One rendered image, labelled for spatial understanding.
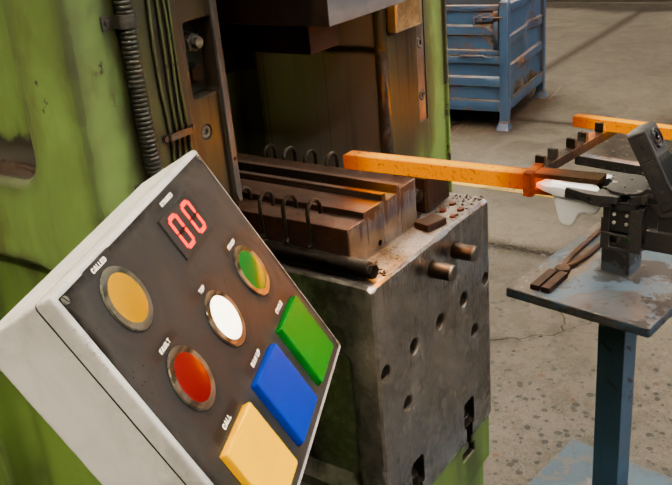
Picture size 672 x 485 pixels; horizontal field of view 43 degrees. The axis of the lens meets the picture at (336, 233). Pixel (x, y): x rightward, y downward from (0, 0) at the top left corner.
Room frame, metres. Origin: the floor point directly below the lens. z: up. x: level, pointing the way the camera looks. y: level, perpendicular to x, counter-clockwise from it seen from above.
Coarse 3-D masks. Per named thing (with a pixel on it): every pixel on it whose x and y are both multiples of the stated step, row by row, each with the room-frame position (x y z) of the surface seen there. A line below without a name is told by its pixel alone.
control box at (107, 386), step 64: (192, 192) 0.82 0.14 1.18; (128, 256) 0.66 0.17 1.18; (192, 256) 0.74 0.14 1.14; (256, 256) 0.83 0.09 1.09; (64, 320) 0.55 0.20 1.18; (128, 320) 0.60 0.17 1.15; (192, 320) 0.67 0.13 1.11; (256, 320) 0.75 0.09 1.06; (320, 320) 0.86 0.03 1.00; (64, 384) 0.56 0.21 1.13; (128, 384) 0.55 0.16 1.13; (320, 384) 0.76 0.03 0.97; (128, 448) 0.55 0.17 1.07; (192, 448) 0.55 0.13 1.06
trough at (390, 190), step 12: (240, 168) 1.45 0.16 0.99; (252, 168) 1.43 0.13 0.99; (264, 168) 1.41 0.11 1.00; (276, 168) 1.40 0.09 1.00; (312, 180) 1.35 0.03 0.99; (324, 180) 1.34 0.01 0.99; (336, 180) 1.32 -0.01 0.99; (348, 180) 1.31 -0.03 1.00; (360, 180) 1.30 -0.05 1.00; (384, 192) 1.27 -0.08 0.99
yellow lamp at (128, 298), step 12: (120, 276) 0.63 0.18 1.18; (108, 288) 0.61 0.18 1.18; (120, 288) 0.62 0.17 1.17; (132, 288) 0.63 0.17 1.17; (120, 300) 0.61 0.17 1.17; (132, 300) 0.62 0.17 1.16; (144, 300) 0.63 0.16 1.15; (120, 312) 0.60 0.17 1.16; (132, 312) 0.61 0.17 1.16; (144, 312) 0.62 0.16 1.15
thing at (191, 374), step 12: (180, 360) 0.61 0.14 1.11; (192, 360) 0.62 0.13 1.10; (180, 372) 0.60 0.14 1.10; (192, 372) 0.61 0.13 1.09; (204, 372) 0.62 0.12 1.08; (180, 384) 0.59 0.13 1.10; (192, 384) 0.60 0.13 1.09; (204, 384) 0.61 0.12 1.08; (192, 396) 0.59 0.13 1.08; (204, 396) 0.60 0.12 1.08
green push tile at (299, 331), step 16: (288, 304) 0.82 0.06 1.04; (288, 320) 0.78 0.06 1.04; (304, 320) 0.81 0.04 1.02; (288, 336) 0.76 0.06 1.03; (304, 336) 0.79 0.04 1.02; (320, 336) 0.82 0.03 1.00; (304, 352) 0.77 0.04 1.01; (320, 352) 0.79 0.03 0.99; (304, 368) 0.76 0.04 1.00; (320, 368) 0.77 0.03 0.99
